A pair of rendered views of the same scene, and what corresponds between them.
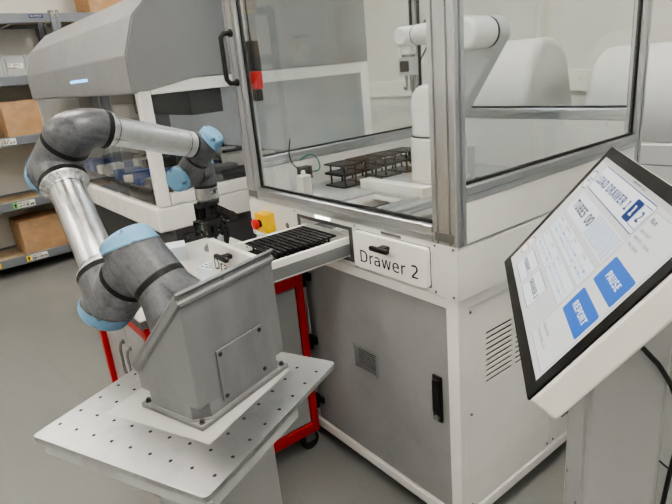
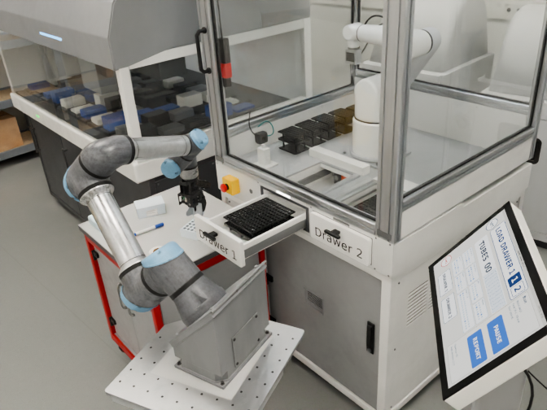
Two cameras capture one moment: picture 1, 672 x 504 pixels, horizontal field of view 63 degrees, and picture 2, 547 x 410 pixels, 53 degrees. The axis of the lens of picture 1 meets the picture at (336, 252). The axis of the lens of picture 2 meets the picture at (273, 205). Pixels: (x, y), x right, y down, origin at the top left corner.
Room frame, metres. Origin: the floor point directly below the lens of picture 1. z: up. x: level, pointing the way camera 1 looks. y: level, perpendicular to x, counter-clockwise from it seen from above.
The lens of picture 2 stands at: (-0.22, 0.15, 1.95)
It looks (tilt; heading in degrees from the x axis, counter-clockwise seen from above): 29 degrees down; 358
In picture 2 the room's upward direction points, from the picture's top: 4 degrees counter-clockwise
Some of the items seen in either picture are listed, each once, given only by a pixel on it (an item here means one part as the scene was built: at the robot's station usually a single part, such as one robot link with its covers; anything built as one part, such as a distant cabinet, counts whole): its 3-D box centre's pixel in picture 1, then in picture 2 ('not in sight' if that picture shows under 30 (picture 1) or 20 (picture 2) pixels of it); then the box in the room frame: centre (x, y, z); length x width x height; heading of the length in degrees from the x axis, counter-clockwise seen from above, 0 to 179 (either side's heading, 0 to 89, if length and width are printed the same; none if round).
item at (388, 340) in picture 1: (438, 323); (367, 261); (1.96, -0.37, 0.40); 1.03 x 0.95 x 0.80; 37
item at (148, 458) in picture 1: (199, 419); (212, 372); (1.02, 0.33, 0.70); 0.45 x 0.44 x 0.12; 151
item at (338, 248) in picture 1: (294, 249); (261, 220); (1.65, 0.13, 0.86); 0.40 x 0.26 x 0.06; 127
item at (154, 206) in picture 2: (168, 252); (150, 207); (1.99, 0.63, 0.79); 0.13 x 0.09 x 0.05; 107
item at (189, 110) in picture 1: (186, 127); (140, 63); (3.29, 0.79, 1.13); 1.78 x 1.14 x 0.45; 37
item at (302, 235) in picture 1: (291, 248); (260, 220); (1.64, 0.14, 0.87); 0.22 x 0.18 x 0.06; 127
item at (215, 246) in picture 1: (234, 265); (218, 239); (1.52, 0.30, 0.87); 0.29 x 0.02 x 0.11; 37
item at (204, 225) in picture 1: (209, 218); (190, 190); (1.79, 0.41, 0.95); 0.09 x 0.08 x 0.12; 148
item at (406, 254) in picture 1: (389, 257); (339, 237); (1.46, -0.15, 0.87); 0.29 x 0.02 x 0.11; 37
